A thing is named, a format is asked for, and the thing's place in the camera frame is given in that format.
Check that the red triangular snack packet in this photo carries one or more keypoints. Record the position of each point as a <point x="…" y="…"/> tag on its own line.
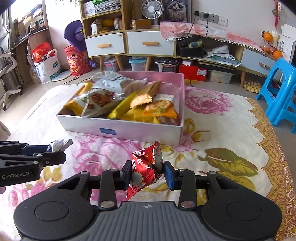
<point x="143" y="169"/>

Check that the white carton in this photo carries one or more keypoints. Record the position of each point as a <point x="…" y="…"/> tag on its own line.
<point x="88" y="9"/>

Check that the orange snack packet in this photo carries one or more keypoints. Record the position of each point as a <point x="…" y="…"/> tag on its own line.
<point x="159" y="109"/>

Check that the plain orange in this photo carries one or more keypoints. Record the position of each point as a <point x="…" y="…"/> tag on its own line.
<point x="277" y="54"/>

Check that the yellow egg tray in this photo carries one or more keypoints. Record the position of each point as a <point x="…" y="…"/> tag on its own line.
<point x="253" y="85"/>

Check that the glass jar of oranges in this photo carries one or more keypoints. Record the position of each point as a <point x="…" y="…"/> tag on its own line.
<point x="266" y="47"/>

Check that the wooden computer desk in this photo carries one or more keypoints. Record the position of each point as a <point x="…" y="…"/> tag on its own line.
<point x="23" y="58"/>

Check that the pink floral cloth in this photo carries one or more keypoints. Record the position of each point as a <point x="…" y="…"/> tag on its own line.
<point x="175" y="29"/>

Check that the red cylindrical gift box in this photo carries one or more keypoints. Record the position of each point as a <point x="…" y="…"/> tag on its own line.
<point x="77" y="62"/>

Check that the tall wooden shelf cabinet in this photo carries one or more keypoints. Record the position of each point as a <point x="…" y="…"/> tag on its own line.
<point x="115" y="44"/>

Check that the framed cat picture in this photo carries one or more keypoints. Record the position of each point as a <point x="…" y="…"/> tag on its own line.
<point x="177" y="9"/>

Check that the red plastic bag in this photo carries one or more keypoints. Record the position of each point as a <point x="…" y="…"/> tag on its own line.
<point x="41" y="52"/>

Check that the blue and white snack packet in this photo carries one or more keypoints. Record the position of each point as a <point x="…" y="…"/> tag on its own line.
<point x="61" y="143"/>

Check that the wall power outlet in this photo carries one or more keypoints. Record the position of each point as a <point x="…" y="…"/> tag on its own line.
<point x="214" y="17"/>

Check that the white walnut snack packet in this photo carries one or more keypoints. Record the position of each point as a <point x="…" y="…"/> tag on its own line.
<point x="99" y="99"/>

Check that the white desk fan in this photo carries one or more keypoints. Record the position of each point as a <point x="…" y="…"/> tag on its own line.
<point x="151" y="8"/>

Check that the tan golden bar packet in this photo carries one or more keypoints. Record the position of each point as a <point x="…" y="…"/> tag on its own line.
<point x="143" y="96"/>

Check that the low wooden tv stand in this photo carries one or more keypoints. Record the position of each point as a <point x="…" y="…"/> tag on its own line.
<point x="254" y="58"/>

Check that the blue lid storage bin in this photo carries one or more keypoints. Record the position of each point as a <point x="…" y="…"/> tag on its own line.
<point x="137" y="64"/>

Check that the pile of loose papers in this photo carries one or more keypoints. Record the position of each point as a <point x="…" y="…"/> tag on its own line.
<point x="222" y="55"/>

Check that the blue plastic stool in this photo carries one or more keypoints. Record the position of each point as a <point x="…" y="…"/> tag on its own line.
<point x="284" y="67"/>

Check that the black box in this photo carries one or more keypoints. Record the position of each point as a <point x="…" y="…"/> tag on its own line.
<point x="190" y="51"/>

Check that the white printer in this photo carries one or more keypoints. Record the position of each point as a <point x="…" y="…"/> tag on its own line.
<point x="289" y="30"/>

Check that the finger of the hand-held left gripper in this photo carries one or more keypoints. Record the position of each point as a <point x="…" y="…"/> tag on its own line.
<point x="34" y="149"/>
<point x="53" y="158"/>

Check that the grey electronic device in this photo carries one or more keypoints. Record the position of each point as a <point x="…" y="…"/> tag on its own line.
<point x="166" y="66"/>

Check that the white round disc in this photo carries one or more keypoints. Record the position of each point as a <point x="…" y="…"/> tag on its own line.
<point x="60" y="75"/>

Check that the stack of paper folders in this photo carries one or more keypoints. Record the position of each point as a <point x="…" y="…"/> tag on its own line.
<point x="107" y="7"/>

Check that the white paper bag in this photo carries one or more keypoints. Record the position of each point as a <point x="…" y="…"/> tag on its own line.
<point x="46" y="69"/>

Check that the white office chair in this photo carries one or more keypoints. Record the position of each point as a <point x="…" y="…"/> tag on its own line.
<point x="8" y="76"/>

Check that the pink cardboard box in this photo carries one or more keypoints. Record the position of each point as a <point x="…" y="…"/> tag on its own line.
<point x="138" y="132"/>

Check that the red cardboard box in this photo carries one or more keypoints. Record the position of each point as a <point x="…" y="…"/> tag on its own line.
<point x="192" y="73"/>

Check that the orange with leaves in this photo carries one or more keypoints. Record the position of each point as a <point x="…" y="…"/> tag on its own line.
<point x="267" y="36"/>

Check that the purple plush toy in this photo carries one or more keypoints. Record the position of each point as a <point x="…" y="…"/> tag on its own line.
<point x="74" y="32"/>

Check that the small clear storage bin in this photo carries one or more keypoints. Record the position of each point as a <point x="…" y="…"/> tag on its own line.
<point x="110" y="66"/>

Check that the wooden drawer cabinet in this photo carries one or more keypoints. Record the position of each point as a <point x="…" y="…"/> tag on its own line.
<point x="161" y="45"/>

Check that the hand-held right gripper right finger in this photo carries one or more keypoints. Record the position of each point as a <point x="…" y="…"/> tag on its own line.
<point x="170" y="175"/>

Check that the clear rice cracker packet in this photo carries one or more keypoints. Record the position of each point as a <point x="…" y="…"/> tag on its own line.
<point x="133" y="85"/>

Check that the bright yellow bar packet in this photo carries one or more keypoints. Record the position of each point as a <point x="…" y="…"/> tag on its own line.
<point x="120" y="107"/>

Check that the white snack packet grey print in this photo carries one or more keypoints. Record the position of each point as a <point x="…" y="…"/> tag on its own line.
<point x="111" y="81"/>

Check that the red hanging ornament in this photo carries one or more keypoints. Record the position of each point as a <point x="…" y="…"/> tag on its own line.
<point x="276" y="14"/>

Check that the floral printed blanket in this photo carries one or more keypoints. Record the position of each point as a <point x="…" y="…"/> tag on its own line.
<point x="208" y="129"/>

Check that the yellow biscuit packet blue print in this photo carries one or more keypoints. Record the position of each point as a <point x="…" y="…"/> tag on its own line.
<point x="138" y="115"/>

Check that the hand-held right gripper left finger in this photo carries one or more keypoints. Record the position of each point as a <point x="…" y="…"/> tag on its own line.
<point x="127" y="175"/>

